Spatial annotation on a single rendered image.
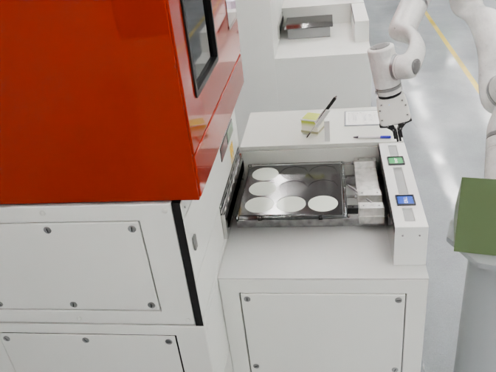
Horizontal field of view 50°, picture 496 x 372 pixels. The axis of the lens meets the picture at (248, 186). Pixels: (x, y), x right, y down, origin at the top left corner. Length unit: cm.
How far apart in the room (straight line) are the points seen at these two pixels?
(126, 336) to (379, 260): 78
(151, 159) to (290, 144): 93
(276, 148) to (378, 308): 74
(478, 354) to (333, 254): 67
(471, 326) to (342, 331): 48
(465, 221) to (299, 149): 70
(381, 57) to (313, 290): 75
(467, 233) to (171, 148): 94
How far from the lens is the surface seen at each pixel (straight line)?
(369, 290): 167
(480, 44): 196
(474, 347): 209
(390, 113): 184
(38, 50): 124
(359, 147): 208
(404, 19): 186
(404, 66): 173
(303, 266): 168
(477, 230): 173
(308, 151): 209
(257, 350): 187
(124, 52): 117
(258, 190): 193
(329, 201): 184
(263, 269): 168
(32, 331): 175
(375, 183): 197
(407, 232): 162
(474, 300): 196
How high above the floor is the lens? 188
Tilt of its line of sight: 30 degrees down
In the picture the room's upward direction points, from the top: 7 degrees counter-clockwise
